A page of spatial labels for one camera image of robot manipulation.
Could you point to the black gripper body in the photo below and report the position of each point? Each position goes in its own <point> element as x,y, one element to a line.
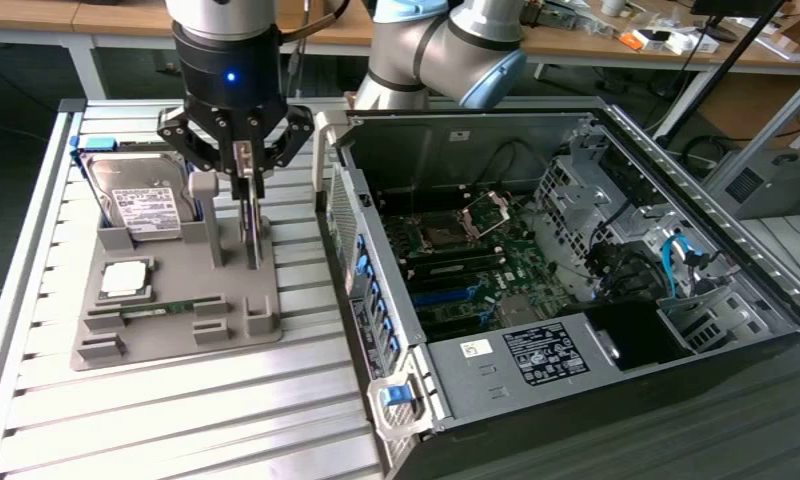
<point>229,75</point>

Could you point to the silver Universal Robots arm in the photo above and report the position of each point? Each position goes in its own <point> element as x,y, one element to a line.
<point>407,45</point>

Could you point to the blue disk carrier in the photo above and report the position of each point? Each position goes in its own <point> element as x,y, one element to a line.
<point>99,145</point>

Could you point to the silver hard disk drive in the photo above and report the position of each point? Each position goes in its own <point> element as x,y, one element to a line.
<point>140,195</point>

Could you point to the open black PC case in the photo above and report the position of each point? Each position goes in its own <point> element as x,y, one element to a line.
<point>336,200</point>

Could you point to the grey plastic parts rack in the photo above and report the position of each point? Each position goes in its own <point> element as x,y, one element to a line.
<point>173,280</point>

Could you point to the silver CPU chip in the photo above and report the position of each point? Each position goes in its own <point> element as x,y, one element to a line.
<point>123,277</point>

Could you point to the CPU socket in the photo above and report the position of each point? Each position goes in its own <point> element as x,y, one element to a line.
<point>440,232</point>

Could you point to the metal socket cover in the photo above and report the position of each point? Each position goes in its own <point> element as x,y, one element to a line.
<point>490,210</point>

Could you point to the black RAM slot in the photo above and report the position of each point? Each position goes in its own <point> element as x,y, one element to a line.
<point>456,272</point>
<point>449,260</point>

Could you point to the green RAM stick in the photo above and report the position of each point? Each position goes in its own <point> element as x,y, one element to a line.
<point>147,310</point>

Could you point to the blue expansion slot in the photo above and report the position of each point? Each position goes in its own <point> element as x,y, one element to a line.
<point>440,297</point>

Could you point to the green motherboard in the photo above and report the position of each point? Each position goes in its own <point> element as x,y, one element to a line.
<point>527,265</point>

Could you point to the grey metal device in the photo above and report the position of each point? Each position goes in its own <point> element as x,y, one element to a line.
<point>560,17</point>

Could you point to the blue case latch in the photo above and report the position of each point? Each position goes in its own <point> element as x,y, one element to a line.
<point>395,396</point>

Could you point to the orange box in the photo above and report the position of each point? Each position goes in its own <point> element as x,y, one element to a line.
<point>634,40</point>

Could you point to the white cup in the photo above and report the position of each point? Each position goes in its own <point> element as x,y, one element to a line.
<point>615,6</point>

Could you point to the grey power supply unit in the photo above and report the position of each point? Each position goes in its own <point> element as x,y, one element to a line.
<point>480,380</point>

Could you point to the white box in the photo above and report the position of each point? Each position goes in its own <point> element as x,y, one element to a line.
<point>696,45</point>

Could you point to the black slanted pole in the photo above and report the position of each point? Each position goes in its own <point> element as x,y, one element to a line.
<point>727,65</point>

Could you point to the black monitor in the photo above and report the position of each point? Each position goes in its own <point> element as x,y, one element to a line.
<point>720,30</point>

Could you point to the cluttered wooden desk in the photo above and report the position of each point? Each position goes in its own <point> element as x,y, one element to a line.
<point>760,61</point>

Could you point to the grey computer tower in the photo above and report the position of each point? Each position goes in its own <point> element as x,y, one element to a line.
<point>774,185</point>

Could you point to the silver disk bay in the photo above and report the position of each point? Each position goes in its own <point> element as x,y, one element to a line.
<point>714,320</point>

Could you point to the wooden desk white frame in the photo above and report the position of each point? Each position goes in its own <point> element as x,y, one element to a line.
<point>120,20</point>

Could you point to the aluminium profile frame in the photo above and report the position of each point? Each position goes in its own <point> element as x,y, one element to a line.
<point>796,107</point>

